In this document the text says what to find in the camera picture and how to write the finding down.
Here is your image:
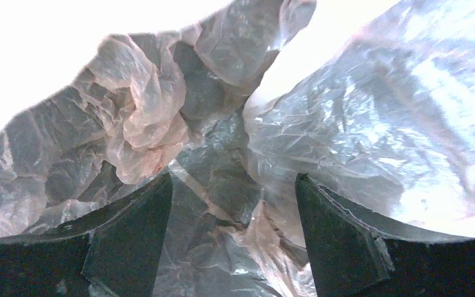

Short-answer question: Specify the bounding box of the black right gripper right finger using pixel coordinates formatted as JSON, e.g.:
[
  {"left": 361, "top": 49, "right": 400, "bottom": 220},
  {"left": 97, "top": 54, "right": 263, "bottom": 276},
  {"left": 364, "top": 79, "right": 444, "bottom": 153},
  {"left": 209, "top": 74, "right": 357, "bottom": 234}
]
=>
[{"left": 295, "top": 173, "right": 475, "bottom": 296}]

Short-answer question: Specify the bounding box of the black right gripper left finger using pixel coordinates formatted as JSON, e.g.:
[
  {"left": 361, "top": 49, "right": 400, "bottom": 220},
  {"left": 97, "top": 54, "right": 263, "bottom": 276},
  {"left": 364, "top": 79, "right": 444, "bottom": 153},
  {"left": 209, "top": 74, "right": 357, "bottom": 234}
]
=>
[{"left": 0, "top": 173, "right": 173, "bottom": 296}]

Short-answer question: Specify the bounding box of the pink plastic trash bag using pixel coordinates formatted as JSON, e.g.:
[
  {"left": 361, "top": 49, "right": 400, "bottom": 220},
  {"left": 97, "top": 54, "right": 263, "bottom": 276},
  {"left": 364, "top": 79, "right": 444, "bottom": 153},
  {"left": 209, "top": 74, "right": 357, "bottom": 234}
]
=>
[{"left": 0, "top": 1, "right": 475, "bottom": 296}]

